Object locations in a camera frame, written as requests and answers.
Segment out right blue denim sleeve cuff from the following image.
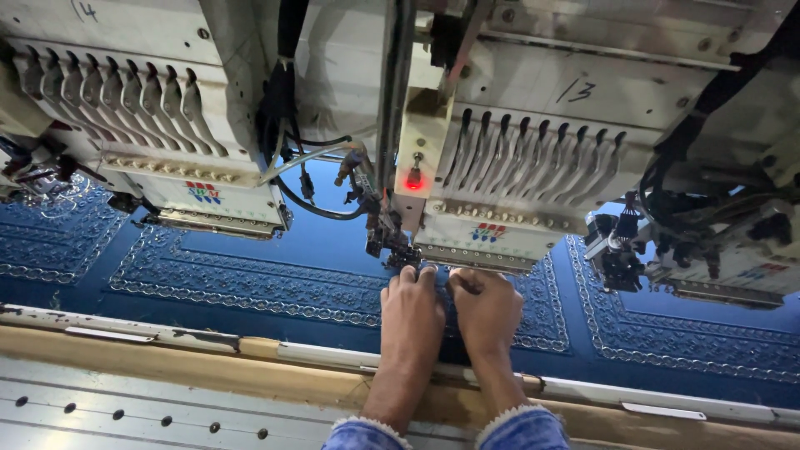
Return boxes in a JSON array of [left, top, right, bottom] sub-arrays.
[[476, 404, 571, 450]]

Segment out blue denim sleeve cuff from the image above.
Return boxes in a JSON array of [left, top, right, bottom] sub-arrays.
[[321, 415, 413, 450], [476, 404, 571, 450]]

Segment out black cable bundle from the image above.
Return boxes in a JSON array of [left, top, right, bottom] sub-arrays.
[[255, 0, 383, 222]]

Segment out person's left hand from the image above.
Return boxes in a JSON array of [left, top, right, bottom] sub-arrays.
[[380, 265, 446, 358]]

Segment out red lit toggle switch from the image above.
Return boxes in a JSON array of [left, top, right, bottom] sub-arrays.
[[404, 152, 425, 192]]

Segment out left blue denim sleeve cuff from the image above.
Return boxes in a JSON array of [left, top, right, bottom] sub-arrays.
[[321, 415, 413, 450]]

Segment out grey perforated metal table plate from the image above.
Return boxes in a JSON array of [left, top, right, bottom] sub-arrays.
[[0, 355, 479, 450]]

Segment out black presser foot mechanism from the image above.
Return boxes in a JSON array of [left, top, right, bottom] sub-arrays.
[[365, 211, 424, 273]]

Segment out white embroidery head, black cables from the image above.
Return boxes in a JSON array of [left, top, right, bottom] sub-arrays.
[[584, 0, 800, 311]]

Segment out white embroidery machine head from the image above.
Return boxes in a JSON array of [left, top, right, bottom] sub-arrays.
[[0, 0, 295, 242]]

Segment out white frame clip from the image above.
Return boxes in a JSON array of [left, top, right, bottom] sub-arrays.
[[621, 402, 708, 422], [64, 325, 156, 345]]

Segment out tan padded bar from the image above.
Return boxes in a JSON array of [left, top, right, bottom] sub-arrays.
[[0, 324, 800, 450]]

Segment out person's right hand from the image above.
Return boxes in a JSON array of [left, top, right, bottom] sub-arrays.
[[446, 269, 525, 367]]

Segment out white metal frame rail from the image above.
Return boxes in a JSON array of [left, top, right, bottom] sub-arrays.
[[0, 304, 800, 430]]

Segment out white embroidery head, red lamp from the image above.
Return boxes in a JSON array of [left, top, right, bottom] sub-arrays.
[[375, 0, 741, 276]]

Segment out blue embroidered fabric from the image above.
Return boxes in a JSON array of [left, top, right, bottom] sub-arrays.
[[0, 156, 800, 410]]

